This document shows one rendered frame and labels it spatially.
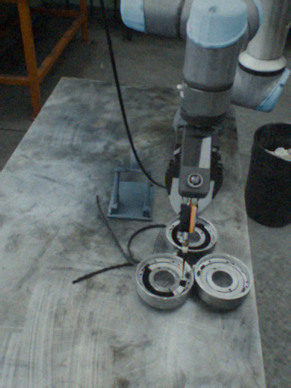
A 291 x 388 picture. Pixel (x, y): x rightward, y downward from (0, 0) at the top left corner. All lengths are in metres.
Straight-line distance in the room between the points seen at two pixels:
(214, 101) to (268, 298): 1.36
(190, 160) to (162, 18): 0.23
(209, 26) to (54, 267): 0.52
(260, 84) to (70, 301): 0.68
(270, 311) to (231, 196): 0.90
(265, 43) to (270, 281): 1.15
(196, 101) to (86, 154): 0.56
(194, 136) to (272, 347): 1.23
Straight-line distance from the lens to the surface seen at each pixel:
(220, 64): 0.59
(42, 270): 0.83
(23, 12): 2.64
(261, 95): 1.11
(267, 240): 2.10
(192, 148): 0.63
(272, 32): 1.06
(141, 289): 0.75
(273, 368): 1.70
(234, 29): 0.58
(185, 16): 0.69
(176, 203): 0.73
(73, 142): 1.17
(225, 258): 0.82
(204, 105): 0.61
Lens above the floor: 1.43
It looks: 40 degrees down
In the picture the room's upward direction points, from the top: 4 degrees clockwise
